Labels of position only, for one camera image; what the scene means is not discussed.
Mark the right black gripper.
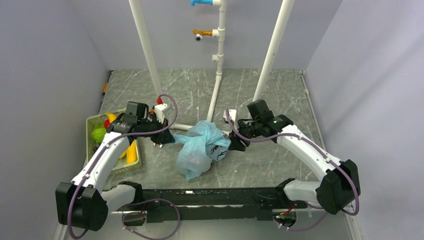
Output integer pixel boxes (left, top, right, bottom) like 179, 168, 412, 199
228, 118, 262, 152

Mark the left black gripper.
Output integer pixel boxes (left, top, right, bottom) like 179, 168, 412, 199
137, 115, 175, 145

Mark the light blue plastic bag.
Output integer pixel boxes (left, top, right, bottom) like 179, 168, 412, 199
173, 120, 231, 181

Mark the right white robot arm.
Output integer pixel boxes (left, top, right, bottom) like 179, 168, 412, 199
223, 99, 361, 216

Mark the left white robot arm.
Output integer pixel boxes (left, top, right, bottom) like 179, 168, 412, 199
55, 101, 175, 232

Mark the yellow fake fruit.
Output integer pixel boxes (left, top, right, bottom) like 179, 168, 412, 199
126, 140, 138, 164

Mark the yellow fake banana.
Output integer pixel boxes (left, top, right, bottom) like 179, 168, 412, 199
105, 112, 117, 124

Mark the small red fake fruit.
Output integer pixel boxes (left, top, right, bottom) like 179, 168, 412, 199
103, 120, 110, 129

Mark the green fake fruit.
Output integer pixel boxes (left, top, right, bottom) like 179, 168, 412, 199
91, 123, 107, 144

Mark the pale green fruit basket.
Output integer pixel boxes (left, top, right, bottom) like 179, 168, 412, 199
85, 109, 142, 175

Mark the blue clamp on pipe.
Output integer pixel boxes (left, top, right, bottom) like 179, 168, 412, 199
190, 0, 213, 7

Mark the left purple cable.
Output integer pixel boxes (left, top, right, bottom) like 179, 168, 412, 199
66, 94, 182, 240

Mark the purple cable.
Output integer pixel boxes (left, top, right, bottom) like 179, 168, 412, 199
224, 109, 361, 233
66, 94, 182, 240

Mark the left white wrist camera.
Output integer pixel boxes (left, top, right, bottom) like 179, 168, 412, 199
153, 97, 174, 125

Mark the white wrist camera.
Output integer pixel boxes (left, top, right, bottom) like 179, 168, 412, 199
223, 109, 237, 125
153, 97, 174, 125

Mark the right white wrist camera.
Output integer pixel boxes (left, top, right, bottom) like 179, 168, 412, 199
223, 109, 237, 125

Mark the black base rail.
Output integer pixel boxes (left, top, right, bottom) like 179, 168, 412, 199
119, 187, 306, 223

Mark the orange handled tool at wall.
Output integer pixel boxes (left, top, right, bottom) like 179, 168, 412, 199
101, 70, 113, 102

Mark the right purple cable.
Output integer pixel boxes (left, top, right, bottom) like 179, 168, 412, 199
224, 109, 361, 233

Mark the white PVC pipe frame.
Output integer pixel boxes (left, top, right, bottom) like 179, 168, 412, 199
129, 0, 295, 121

